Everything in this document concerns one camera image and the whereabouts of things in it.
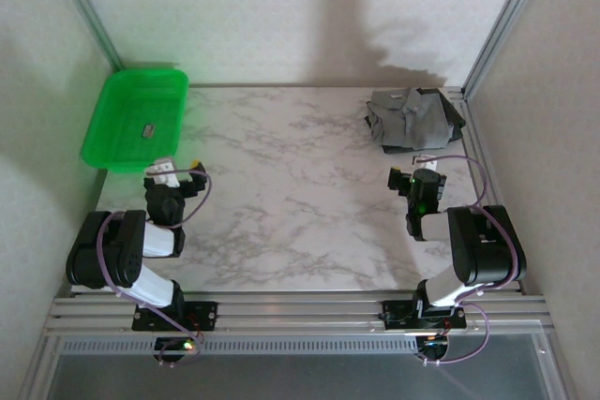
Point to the small grey label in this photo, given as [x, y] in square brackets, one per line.
[149, 130]

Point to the black electronics board with LED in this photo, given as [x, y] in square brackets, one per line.
[183, 346]
[433, 344]

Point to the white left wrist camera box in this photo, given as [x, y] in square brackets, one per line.
[164, 173]

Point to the dark button-up shirt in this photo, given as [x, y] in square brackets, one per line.
[457, 119]

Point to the grey long sleeve shirt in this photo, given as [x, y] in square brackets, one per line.
[412, 123]

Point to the aluminium side rail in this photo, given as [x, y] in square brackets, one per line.
[474, 149]

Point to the aluminium corner post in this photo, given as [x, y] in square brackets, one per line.
[83, 2]
[507, 20]

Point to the green plastic basket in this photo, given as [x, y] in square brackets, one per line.
[122, 105]

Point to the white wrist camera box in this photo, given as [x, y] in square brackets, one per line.
[424, 160]
[164, 173]

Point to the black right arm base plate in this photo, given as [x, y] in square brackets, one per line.
[398, 315]

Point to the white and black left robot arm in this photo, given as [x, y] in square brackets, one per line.
[159, 241]

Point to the aluminium frame rail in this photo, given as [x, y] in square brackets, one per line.
[300, 313]

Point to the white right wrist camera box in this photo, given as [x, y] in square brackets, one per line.
[424, 160]

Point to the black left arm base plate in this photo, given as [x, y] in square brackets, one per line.
[201, 315]

